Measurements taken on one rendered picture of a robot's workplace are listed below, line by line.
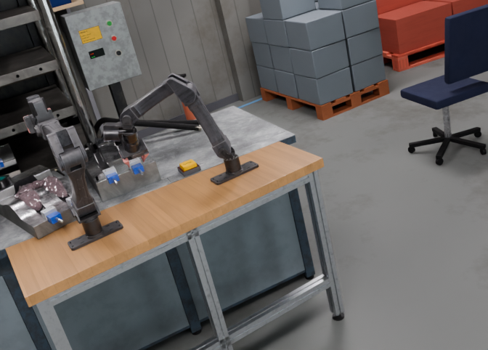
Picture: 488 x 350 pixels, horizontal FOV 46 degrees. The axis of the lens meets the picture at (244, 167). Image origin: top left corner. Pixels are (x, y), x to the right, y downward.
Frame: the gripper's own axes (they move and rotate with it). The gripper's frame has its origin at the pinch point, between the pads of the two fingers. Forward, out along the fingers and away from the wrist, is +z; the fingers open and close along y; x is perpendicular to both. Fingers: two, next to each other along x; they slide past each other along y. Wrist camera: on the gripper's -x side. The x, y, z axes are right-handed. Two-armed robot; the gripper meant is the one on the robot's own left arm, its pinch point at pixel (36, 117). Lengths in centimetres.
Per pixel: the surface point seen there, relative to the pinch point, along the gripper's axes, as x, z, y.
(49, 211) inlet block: 32.0, -17.2, 10.4
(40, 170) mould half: 27.6, 25.8, 4.1
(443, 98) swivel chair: 74, 14, -230
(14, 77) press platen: -9, 70, -5
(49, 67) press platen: -9, 68, -22
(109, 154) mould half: 28.6, 13.0, -24.8
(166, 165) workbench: 39, 0, -45
